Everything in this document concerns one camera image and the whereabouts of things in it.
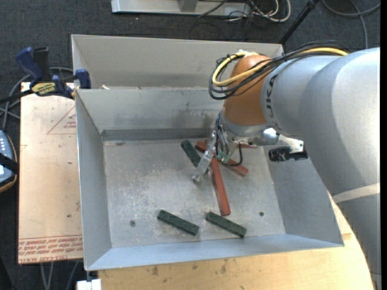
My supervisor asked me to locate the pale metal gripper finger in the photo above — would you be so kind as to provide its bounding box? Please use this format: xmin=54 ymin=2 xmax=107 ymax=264
xmin=201 ymin=153 xmax=214 ymax=176
xmin=192 ymin=151 xmax=210 ymax=183

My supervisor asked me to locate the dark green flat block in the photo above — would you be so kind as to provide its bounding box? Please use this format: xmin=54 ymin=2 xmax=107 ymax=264
xmin=156 ymin=209 xmax=201 ymax=237
xmin=180 ymin=139 xmax=210 ymax=175
xmin=205 ymin=211 xmax=248 ymax=239

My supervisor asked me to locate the red-brown flat block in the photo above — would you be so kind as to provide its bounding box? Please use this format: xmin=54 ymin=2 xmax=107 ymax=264
xmin=208 ymin=155 xmax=232 ymax=218
xmin=194 ymin=140 xmax=250 ymax=178

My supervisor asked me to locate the grey metal bin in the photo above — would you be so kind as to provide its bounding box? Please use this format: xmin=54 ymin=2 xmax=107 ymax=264
xmin=71 ymin=34 xmax=345 ymax=272

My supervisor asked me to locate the brown cardboard board red print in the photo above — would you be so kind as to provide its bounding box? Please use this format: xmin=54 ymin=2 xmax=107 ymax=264
xmin=18 ymin=82 xmax=84 ymax=265

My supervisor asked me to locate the black cylinder on white bracket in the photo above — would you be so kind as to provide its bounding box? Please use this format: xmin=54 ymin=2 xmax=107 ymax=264
xmin=268 ymin=137 xmax=309 ymax=163

